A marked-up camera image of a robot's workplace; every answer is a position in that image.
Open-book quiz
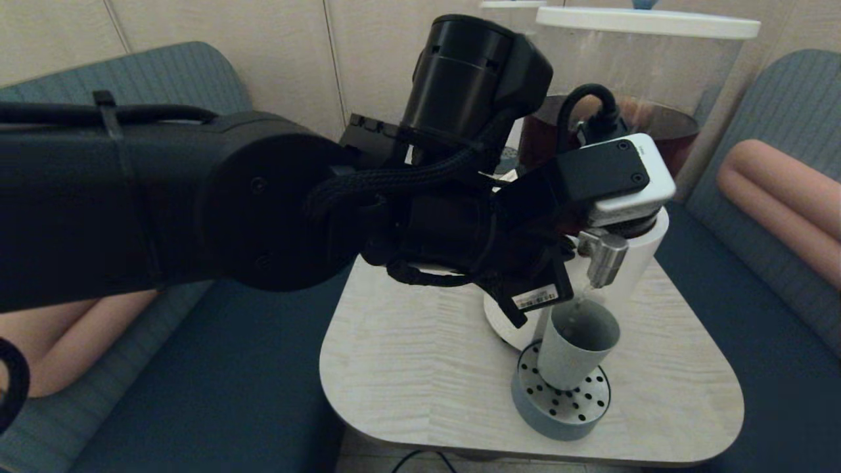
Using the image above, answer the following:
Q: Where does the grey plastic cup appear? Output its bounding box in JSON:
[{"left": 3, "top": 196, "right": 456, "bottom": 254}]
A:
[{"left": 537, "top": 298, "right": 622, "bottom": 392}]

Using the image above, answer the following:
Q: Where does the large blue-grey drip tray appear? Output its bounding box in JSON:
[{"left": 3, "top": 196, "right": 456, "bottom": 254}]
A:
[{"left": 511, "top": 340, "right": 612, "bottom": 442}]

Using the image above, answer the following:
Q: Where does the large dispenser with dark tea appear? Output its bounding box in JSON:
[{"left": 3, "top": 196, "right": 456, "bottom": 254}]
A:
[{"left": 483, "top": 7, "right": 763, "bottom": 353}]

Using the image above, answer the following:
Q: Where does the teal upholstered bench seat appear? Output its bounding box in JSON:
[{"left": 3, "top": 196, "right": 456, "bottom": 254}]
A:
[
  {"left": 647, "top": 49, "right": 841, "bottom": 473},
  {"left": 0, "top": 41, "right": 359, "bottom": 473}
]

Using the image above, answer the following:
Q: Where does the small clear water dispenser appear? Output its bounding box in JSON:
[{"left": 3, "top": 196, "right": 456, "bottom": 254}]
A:
[{"left": 479, "top": 0, "right": 547, "bottom": 14}]

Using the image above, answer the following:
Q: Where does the pink cylindrical bolster cushion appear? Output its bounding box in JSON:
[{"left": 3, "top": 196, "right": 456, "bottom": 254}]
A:
[
  {"left": 0, "top": 288, "right": 162, "bottom": 399},
  {"left": 716, "top": 139, "right": 841, "bottom": 294}
]

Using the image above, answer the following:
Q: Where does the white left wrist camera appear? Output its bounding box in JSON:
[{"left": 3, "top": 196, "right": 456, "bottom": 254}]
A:
[{"left": 558, "top": 133, "right": 677, "bottom": 229}]

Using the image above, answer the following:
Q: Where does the black floor cable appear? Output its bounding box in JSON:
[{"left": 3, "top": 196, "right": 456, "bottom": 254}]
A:
[{"left": 392, "top": 449, "right": 456, "bottom": 473}]

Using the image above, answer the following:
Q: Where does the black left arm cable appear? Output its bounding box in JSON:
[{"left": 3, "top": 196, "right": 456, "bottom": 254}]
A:
[{"left": 0, "top": 83, "right": 623, "bottom": 436}]

